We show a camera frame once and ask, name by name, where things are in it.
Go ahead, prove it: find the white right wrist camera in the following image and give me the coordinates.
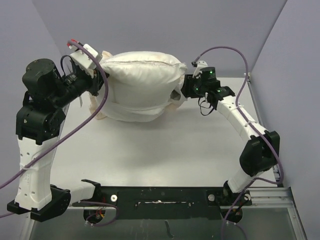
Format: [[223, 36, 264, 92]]
[[193, 60, 208, 77]]

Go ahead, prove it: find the white pillow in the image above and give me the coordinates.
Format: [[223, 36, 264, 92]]
[[101, 50, 188, 123]]

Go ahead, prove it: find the aluminium table edge rail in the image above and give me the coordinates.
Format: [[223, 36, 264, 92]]
[[244, 73, 284, 187]]

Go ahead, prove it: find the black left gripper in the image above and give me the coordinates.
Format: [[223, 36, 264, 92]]
[[49, 64, 110, 109]]

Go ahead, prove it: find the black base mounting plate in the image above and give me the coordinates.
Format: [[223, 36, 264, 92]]
[[72, 185, 252, 221]]

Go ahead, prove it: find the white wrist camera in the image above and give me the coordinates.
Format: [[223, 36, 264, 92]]
[[193, 60, 208, 77], [69, 44, 103, 70]]

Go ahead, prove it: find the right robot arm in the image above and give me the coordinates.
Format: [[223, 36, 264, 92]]
[[181, 67, 280, 205]]

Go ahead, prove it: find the grey pillowcase with cream ruffle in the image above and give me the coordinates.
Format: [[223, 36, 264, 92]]
[[87, 49, 188, 122]]

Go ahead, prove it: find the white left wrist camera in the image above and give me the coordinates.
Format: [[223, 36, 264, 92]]
[[69, 44, 103, 70]]

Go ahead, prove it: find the aluminium front frame rail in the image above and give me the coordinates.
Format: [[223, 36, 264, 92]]
[[20, 187, 306, 240]]

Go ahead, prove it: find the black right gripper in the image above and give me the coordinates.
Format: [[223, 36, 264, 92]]
[[181, 74, 208, 98]]

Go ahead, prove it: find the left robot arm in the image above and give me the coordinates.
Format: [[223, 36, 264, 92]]
[[7, 58, 105, 222]]

